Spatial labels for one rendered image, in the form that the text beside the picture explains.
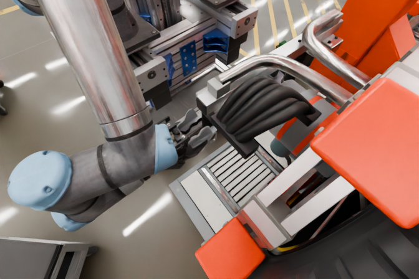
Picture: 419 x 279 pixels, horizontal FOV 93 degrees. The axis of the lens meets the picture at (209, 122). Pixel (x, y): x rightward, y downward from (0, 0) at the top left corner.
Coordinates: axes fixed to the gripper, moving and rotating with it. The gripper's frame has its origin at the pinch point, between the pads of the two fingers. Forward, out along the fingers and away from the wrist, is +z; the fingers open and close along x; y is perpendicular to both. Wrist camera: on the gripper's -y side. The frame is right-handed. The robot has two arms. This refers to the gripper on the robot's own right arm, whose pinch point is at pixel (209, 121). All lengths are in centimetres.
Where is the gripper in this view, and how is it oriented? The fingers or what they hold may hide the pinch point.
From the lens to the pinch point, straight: 50.7
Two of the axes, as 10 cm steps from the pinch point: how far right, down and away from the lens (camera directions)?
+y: 0.0, -5.1, -8.6
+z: 7.8, -5.4, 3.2
